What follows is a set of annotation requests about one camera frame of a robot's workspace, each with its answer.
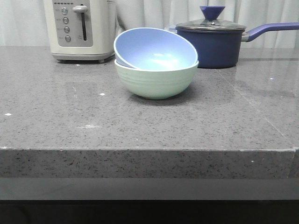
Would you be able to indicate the green bowl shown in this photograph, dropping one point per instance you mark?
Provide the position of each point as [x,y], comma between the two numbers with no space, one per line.
[156,84]

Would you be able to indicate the blue bowl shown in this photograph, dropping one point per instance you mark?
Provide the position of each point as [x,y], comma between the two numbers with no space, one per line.
[154,49]

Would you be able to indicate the clear plastic container blue lid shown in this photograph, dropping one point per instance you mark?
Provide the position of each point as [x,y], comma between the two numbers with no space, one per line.
[171,28]

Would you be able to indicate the dark blue saucepan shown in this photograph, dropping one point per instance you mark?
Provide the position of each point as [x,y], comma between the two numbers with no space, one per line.
[220,49]

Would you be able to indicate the glass pot lid blue knob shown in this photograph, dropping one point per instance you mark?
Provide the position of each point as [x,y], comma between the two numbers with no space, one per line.
[211,22]

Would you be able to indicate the cream toaster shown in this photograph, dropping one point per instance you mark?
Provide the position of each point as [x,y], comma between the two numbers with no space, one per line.
[81,29]

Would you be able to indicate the white curtain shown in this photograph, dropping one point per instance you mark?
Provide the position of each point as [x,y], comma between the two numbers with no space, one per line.
[22,22]

